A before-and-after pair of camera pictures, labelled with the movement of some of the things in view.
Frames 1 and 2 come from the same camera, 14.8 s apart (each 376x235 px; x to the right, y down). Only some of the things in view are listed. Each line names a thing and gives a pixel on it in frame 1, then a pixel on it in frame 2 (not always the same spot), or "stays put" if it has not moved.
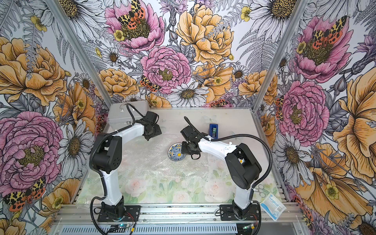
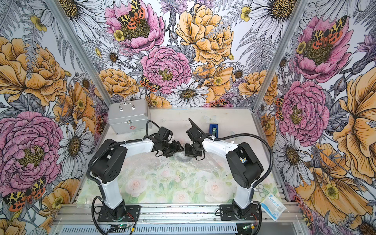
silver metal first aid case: (119, 117) stays put
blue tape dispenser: (213, 129) stays put
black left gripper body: (154, 131) → (165, 148)
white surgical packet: (273, 206) stays put
